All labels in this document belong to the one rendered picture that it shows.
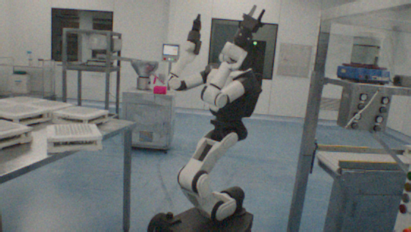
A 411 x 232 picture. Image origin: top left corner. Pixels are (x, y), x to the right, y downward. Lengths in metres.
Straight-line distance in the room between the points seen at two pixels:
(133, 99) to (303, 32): 4.16
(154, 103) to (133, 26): 3.17
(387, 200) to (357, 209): 0.19
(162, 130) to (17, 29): 4.70
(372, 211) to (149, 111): 2.77
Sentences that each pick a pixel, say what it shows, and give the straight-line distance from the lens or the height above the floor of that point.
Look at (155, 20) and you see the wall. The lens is 6.72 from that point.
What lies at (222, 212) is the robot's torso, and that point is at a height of 0.29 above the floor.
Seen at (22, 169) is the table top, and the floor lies 0.81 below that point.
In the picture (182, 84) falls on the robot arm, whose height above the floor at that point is 1.09.
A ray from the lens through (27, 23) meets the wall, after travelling 7.64.
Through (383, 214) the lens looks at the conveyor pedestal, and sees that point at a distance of 2.09.
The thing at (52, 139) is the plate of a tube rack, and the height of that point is 0.89.
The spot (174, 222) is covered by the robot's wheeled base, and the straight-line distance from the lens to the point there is 2.16.
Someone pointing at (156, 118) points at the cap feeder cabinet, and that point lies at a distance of 3.92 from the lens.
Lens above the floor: 1.32
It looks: 12 degrees down
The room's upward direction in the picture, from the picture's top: 5 degrees clockwise
